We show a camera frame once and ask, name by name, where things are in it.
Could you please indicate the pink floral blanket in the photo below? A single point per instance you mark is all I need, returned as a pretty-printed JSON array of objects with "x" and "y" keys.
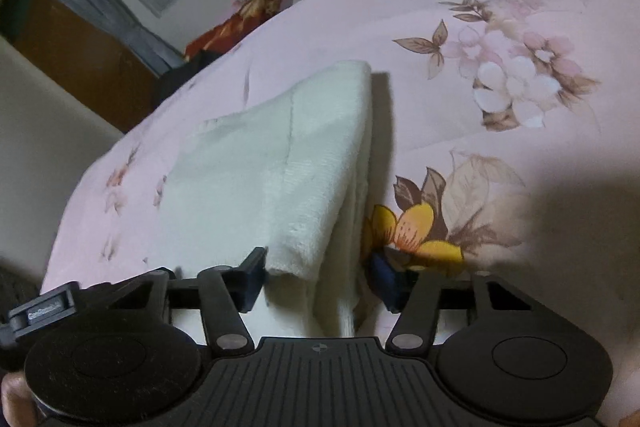
[{"x": 500, "y": 157}]

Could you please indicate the white small cloth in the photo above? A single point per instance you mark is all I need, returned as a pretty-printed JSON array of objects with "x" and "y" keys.
[{"x": 280, "y": 157}]

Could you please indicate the red and yellow cloth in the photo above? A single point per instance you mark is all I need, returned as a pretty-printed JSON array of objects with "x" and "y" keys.
[{"x": 235, "y": 24}]

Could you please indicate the brown wooden wardrobe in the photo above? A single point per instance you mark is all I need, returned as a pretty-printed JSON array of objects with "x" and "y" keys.
[{"x": 85, "y": 52}]

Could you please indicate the person's left hand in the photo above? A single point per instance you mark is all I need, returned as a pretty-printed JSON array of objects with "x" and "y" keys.
[{"x": 15, "y": 402}]

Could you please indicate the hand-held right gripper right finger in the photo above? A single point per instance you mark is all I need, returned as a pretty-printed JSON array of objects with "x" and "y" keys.
[{"x": 382, "y": 278}]

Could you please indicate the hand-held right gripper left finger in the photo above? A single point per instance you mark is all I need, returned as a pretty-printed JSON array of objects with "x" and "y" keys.
[{"x": 252, "y": 279}]

